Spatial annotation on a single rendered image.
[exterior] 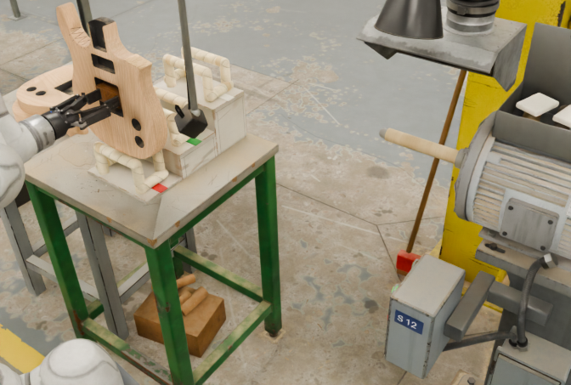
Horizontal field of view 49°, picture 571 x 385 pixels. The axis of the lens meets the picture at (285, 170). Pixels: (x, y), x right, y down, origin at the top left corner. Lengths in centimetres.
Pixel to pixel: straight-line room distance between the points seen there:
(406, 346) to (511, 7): 128
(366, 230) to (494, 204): 184
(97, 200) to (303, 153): 195
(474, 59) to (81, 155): 133
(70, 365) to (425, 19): 101
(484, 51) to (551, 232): 38
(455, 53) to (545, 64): 19
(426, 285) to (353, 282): 157
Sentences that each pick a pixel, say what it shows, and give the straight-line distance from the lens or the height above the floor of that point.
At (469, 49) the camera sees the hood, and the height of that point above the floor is 152.
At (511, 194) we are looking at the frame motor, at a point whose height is 129.
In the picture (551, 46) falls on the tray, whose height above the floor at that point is 153.
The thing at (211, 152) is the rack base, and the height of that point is 96.
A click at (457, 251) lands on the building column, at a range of 286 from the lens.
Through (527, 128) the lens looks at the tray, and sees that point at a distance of 130.
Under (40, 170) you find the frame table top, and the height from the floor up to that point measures 93.
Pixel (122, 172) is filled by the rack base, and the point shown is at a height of 94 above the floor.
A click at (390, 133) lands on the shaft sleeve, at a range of 152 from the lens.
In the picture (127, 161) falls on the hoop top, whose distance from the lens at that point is 187.
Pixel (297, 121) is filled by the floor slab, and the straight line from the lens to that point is 399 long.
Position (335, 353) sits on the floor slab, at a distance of 264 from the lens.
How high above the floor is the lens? 207
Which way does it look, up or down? 36 degrees down
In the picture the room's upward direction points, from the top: 2 degrees counter-clockwise
